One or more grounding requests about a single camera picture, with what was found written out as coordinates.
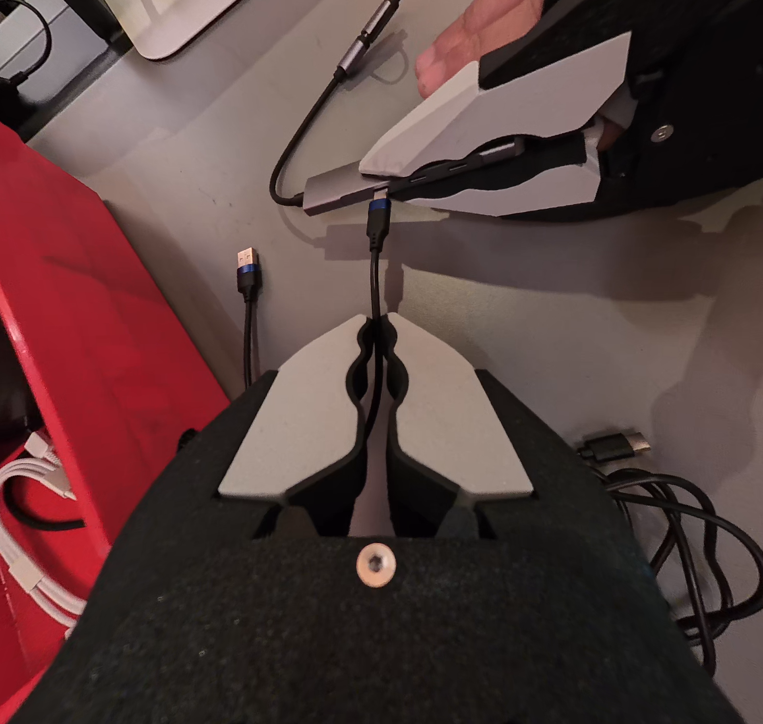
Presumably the white charging pad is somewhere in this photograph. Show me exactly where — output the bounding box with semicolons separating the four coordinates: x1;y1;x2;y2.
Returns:
95;0;282;60

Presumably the grey usb hub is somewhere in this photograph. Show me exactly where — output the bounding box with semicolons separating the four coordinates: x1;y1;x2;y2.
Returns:
269;0;527;215

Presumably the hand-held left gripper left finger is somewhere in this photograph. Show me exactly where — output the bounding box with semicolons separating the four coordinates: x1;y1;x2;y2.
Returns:
217;314;379;537

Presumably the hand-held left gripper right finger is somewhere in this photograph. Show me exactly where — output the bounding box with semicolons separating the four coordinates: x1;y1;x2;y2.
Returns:
384;312;534;537

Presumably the white charging cable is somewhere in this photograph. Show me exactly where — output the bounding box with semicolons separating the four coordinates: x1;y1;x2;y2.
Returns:
0;431;90;635

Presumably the long black cable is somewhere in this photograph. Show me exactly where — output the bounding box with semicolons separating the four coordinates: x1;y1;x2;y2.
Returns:
577;428;763;674

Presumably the black blue-ringed usb cable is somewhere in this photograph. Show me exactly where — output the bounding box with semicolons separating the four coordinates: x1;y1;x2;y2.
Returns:
235;191;394;457

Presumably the person's right hand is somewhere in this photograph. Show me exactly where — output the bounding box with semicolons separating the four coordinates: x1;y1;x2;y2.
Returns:
415;0;549;99

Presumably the red storage bin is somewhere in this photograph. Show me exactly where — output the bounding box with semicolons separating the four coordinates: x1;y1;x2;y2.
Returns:
0;121;233;698

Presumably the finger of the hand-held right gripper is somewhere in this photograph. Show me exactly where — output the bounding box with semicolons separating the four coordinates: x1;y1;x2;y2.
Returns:
390;127;603;218
359;30;633;178

